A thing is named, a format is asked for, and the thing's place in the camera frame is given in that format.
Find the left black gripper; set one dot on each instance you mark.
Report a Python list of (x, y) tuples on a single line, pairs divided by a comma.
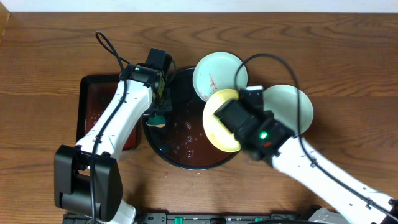
[(168, 108)]

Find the green scrubbing sponge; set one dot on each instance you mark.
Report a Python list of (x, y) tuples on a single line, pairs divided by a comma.
[(157, 121)]

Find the yellow plate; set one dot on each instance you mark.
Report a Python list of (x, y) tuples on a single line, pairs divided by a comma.
[(215, 131)]

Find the light blue plate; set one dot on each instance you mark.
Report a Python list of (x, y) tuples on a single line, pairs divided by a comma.
[(283, 100)]

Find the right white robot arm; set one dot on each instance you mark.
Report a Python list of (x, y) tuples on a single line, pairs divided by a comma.
[(291, 155)]

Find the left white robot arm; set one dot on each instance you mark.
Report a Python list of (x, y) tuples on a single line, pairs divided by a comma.
[(86, 176)]

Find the round black tray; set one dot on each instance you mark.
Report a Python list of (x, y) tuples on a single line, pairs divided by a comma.
[(182, 141)]

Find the black rectangular tray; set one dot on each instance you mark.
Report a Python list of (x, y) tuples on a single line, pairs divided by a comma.
[(96, 92)]

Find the pale green plate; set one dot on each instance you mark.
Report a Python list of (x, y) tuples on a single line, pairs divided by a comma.
[(215, 72)]

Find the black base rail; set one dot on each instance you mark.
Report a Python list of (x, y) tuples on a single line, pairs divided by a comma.
[(315, 214)]

